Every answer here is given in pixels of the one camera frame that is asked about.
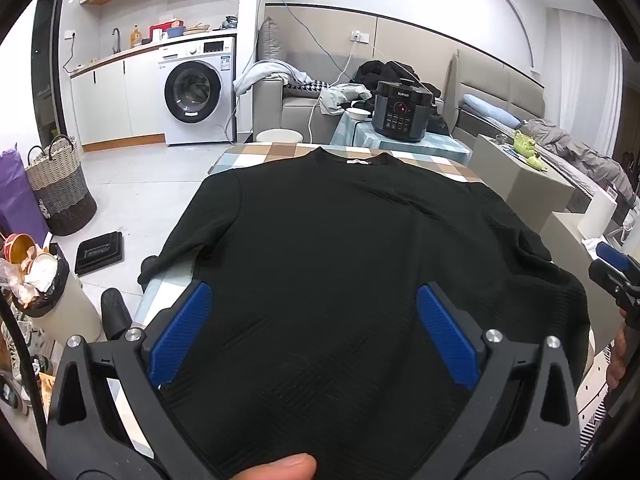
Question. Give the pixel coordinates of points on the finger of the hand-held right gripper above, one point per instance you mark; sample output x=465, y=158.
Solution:
x=612, y=256

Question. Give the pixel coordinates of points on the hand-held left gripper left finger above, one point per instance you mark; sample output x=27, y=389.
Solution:
x=180, y=335

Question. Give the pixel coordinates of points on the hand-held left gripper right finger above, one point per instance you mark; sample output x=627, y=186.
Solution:
x=445, y=332

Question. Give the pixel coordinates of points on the black knit sweater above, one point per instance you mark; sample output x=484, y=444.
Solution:
x=325, y=260

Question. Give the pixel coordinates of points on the pale crumpled clothes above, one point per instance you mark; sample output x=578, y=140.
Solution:
x=340, y=95

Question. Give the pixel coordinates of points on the person's right hand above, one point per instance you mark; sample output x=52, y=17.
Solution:
x=619, y=352

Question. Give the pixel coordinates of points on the person's left hand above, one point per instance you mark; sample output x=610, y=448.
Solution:
x=280, y=467

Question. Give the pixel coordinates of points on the white crumpled tissue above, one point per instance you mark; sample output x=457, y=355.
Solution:
x=594, y=246

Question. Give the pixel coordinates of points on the paper towel roll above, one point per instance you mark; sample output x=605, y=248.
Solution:
x=597, y=215

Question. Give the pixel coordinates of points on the large beige cabinet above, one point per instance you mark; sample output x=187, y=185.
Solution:
x=565, y=245

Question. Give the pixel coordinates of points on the black rounded object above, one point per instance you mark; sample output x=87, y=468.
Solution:
x=116, y=312

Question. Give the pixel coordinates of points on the small beige cabinet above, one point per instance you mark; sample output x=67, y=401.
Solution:
x=520, y=195

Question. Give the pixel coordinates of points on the grey duvet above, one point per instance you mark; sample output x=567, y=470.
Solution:
x=575, y=150

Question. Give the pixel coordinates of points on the black tray on floor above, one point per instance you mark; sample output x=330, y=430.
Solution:
x=100, y=254

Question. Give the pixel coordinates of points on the beige trash bin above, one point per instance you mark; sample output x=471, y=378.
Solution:
x=67, y=312

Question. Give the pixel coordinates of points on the green toy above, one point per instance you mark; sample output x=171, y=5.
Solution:
x=524, y=142

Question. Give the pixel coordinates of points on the shoe rack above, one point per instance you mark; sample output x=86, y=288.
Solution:
x=20, y=360

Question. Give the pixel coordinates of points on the white curtain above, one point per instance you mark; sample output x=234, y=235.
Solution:
x=590, y=75

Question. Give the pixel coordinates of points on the red paper noodle cup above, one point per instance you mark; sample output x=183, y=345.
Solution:
x=19, y=247

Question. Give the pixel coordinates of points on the woven laundry basket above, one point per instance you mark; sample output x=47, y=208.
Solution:
x=60, y=190

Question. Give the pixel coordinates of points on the blue pillow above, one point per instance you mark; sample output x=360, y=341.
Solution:
x=490, y=107

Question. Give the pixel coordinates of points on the beige bed headboard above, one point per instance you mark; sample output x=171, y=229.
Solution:
x=505, y=85

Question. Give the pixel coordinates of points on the checked tablecloth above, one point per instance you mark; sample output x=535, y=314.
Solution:
x=280, y=152

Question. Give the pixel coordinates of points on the blue checked side table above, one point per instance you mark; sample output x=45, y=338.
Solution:
x=360, y=136

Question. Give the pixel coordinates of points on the purple bag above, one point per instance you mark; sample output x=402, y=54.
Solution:
x=17, y=195

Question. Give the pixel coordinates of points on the white round stool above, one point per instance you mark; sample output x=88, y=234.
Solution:
x=279, y=135

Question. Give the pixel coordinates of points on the black pressure cooker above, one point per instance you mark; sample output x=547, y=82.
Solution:
x=400, y=110

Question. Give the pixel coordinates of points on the white bowl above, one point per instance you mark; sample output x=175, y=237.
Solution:
x=359, y=114

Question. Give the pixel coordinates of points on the white kitchen base cabinets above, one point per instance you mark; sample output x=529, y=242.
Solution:
x=115, y=100

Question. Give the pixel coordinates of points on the white washing machine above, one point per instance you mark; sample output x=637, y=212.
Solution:
x=195, y=90

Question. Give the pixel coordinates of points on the grey sofa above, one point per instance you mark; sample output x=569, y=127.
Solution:
x=295, y=110

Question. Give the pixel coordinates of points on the grey white garment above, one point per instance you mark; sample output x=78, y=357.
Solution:
x=270, y=72

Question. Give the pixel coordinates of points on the houndstooth cushion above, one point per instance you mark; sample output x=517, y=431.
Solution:
x=305, y=86

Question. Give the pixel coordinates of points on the orange bottle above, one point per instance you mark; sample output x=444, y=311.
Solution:
x=135, y=37

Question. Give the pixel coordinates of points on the kitchen faucet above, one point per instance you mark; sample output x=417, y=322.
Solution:
x=117, y=40

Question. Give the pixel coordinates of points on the grey sofa cushion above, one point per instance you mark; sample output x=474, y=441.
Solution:
x=272, y=40

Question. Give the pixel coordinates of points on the wall socket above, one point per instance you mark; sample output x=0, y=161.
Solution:
x=358, y=36

